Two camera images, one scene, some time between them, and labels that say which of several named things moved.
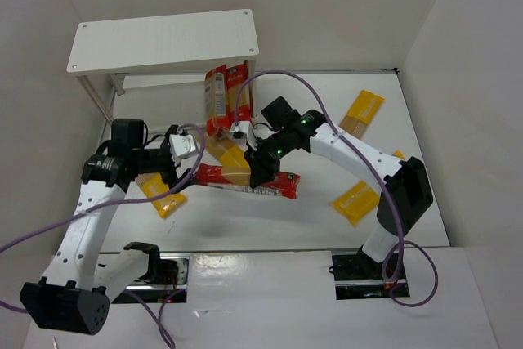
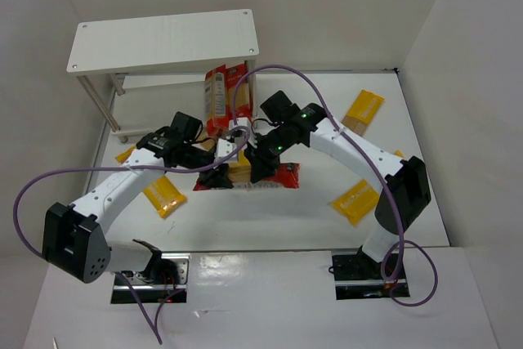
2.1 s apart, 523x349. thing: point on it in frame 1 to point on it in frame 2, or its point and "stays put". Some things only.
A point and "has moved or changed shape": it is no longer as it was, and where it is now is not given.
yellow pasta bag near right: (360, 202) stays put
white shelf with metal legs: (118, 47) stays put
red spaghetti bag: (283, 183) has moved or changed shape
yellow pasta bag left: (153, 184) stays put
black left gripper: (171, 167) to (213, 176)
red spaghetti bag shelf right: (234, 76) stays put
